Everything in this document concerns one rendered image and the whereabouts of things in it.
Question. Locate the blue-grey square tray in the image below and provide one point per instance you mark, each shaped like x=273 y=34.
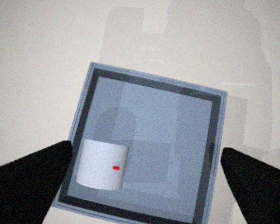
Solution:
x=173 y=129

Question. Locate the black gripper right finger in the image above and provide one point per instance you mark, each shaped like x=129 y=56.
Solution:
x=255 y=186

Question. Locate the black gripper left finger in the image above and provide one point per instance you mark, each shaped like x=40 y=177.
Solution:
x=28 y=185

